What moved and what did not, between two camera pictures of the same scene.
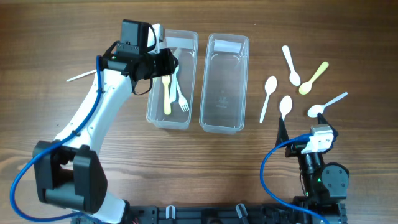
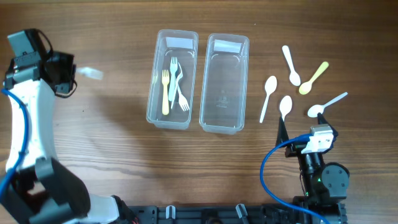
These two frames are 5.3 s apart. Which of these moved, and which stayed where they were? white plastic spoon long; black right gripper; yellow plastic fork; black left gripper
Moved: black left gripper
Stayed: yellow plastic fork; white plastic spoon long; black right gripper
